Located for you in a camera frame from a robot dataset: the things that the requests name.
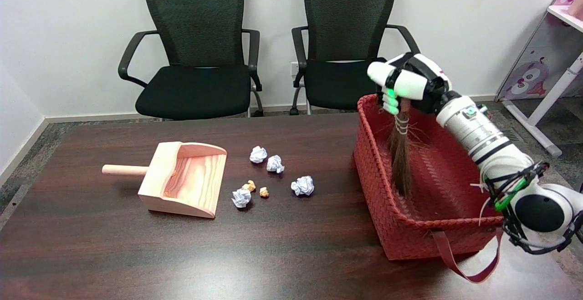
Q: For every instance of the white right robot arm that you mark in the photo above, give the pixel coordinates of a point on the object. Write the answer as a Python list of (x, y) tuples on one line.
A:
[(476, 131)]

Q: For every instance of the white wall socket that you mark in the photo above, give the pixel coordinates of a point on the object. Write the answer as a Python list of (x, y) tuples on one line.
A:
[(294, 68)]

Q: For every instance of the black mesh office chair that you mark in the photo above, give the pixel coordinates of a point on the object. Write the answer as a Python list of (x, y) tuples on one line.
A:
[(196, 86), (341, 81)]

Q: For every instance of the orange paper scrap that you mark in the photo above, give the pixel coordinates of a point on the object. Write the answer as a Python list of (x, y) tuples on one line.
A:
[(249, 185), (263, 192)]

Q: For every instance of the floor vent grille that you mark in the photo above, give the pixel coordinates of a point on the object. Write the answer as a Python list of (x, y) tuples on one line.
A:
[(511, 135)]

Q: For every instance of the small brown hand broom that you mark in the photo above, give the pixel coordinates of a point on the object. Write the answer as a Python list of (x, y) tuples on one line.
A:
[(401, 159)]

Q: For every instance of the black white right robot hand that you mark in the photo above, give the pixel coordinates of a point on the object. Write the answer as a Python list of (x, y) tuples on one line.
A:
[(416, 81)]

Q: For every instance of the wooden dustpan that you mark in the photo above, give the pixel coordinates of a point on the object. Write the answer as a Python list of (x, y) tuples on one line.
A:
[(191, 181)]

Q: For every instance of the white crumpled paper ball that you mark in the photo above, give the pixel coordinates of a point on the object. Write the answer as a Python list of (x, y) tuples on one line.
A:
[(258, 154), (275, 164), (303, 185), (241, 197)]

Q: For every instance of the red woven basket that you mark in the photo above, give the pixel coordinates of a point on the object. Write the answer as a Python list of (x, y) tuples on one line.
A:
[(437, 190)]

